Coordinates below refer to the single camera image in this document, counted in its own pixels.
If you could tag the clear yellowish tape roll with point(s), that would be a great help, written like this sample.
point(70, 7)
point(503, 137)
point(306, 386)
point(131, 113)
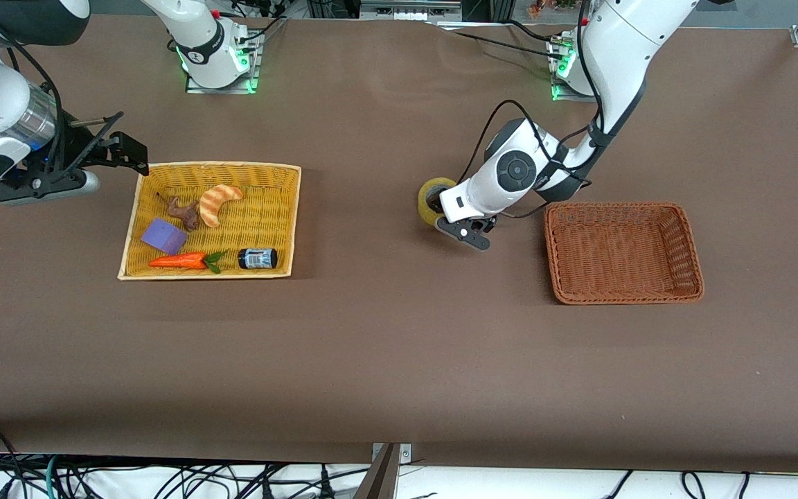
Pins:
point(427, 215)

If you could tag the grey metal post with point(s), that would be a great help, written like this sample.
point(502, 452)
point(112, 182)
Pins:
point(379, 478)

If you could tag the yellow wicker basket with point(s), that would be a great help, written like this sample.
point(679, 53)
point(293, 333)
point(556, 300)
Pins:
point(163, 180)

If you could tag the toy croissant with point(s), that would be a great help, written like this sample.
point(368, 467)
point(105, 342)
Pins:
point(212, 204)

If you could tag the silver background device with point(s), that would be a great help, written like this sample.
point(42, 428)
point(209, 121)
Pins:
point(406, 10)

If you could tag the brown toy animal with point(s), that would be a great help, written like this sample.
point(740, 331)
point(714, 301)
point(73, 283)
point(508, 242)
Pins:
point(190, 216)

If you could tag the colourful background object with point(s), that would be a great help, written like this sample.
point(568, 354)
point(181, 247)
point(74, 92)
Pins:
point(551, 5)

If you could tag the purple foam block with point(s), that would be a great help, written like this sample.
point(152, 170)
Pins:
point(162, 235)

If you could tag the orange toy carrot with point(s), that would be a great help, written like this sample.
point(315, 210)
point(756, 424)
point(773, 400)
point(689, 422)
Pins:
point(181, 261)

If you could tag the small black bottle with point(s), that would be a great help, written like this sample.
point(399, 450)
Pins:
point(257, 258)

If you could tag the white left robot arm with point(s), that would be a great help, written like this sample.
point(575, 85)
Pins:
point(621, 55)

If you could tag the brown wicker basket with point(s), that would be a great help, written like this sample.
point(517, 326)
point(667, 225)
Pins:
point(621, 256)

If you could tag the silver table edge bracket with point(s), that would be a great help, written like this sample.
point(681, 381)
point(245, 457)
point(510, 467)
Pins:
point(406, 454)

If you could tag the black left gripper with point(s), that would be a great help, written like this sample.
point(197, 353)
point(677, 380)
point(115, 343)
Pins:
point(490, 226)

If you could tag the black frame profile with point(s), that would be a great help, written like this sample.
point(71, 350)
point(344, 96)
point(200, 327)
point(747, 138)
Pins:
point(489, 8)

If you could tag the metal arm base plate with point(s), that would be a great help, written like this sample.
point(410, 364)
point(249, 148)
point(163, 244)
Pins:
point(250, 82)
point(572, 97)

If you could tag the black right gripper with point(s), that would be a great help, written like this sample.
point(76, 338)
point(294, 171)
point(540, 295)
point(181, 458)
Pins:
point(75, 152)

